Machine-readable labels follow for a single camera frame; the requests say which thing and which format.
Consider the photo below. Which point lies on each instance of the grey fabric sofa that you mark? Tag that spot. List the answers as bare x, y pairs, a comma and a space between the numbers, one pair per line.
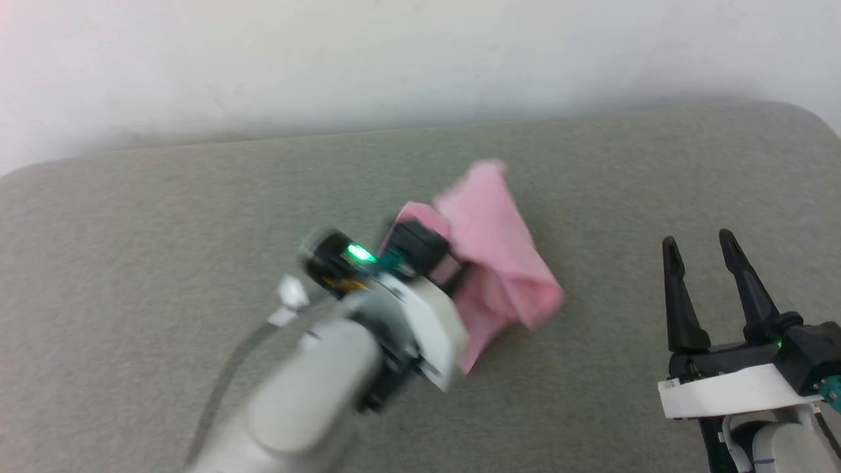
164, 217

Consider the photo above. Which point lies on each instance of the pink garment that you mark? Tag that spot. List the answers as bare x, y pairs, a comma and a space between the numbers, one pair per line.
496, 236

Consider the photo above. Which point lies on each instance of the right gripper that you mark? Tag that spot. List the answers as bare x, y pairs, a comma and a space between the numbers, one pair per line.
729, 387

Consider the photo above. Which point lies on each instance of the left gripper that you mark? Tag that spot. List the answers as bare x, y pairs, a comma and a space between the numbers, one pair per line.
424, 325

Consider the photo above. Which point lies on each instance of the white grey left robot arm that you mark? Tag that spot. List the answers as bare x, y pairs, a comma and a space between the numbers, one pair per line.
295, 401

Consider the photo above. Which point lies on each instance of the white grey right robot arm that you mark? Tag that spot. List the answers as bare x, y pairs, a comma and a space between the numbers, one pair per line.
785, 447

